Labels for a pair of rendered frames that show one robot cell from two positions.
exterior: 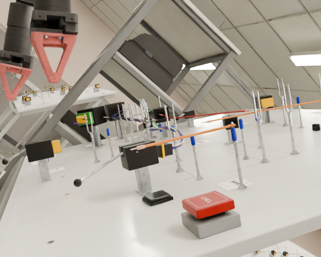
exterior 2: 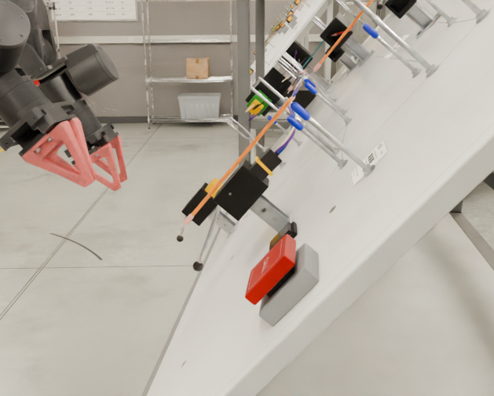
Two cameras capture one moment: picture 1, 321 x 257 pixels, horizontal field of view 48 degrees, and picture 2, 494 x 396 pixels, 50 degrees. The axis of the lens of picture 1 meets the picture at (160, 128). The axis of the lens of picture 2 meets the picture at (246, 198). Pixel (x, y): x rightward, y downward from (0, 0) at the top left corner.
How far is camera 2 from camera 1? 0.33 m
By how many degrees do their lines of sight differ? 34
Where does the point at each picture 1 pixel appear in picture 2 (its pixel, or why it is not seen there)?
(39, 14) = (4, 141)
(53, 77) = (82, 181)
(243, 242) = (306, 320)
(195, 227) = (262, 313)
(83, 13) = not seen: outside the picture
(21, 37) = not seen: hidden behind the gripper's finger
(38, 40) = (33, 160)
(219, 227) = (288, 300)
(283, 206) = (383, 208)
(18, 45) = not seen: hidden behind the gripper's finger
